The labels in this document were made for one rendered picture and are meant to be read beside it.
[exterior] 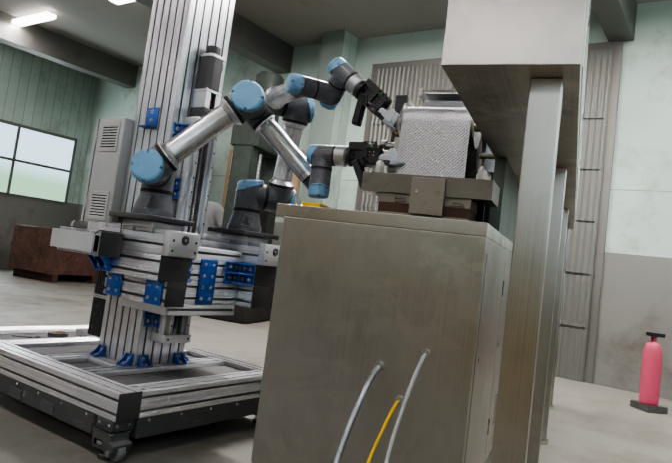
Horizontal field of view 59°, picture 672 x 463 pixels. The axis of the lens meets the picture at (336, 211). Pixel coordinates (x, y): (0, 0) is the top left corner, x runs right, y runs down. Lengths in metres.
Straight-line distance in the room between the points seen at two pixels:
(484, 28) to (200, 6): 1.71
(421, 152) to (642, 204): 3.69
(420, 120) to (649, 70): 3.93
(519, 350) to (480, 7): 0.65
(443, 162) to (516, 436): 1.06
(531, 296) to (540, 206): 0.17
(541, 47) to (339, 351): 1.05
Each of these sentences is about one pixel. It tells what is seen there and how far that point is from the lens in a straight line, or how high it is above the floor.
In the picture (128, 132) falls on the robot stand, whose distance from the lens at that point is 2.72.
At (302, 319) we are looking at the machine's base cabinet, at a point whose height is 0.55.
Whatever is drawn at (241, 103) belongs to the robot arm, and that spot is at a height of 1.24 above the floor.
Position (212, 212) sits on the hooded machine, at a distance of 7.00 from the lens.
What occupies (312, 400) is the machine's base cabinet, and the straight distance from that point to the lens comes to 1.86.
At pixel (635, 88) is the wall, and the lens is 5.78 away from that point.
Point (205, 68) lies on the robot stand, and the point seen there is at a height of 1.46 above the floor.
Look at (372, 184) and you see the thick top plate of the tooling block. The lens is 1.85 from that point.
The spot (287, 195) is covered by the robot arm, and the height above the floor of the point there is 1.00.
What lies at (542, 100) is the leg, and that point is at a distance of 1.22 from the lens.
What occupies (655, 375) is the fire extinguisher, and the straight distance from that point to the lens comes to 4.71.
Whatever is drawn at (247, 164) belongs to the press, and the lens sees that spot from 6.07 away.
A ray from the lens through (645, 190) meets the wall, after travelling 5.55.
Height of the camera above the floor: 0.74
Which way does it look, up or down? 5 degrees up
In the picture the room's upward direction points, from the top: 7 degrees clockwise
